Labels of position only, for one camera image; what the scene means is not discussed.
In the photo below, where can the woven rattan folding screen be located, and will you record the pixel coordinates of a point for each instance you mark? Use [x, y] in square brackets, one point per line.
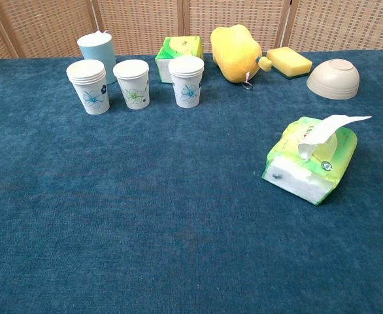
[191, 19]

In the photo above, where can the light blue cylinder container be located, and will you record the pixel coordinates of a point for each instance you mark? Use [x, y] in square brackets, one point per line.
[98, 49]

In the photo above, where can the yellow green sponge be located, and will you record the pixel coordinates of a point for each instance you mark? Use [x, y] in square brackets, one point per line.
[288, 60]

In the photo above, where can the white tissue sheet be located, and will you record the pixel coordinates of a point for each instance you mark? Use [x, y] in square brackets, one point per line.
[325, 129]

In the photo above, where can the yellow plush toy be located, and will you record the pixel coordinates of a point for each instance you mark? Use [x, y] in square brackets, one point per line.
[235, 54]

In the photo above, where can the green tissue pack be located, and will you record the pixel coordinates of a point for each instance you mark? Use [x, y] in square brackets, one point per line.
[337, 160]
[181, 45]

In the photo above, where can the beige upturned bowl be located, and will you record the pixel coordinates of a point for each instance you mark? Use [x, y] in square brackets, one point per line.
[333, 80]

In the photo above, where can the blue tablecloth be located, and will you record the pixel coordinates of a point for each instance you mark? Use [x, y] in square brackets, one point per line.
[145, 212]

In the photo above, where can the blue flower paper cup stack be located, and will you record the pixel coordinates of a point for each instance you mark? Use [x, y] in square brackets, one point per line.
[90, 88]
[186, 83]

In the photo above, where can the green flower paper cup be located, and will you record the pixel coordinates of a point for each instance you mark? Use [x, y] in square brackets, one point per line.
[132, 85]

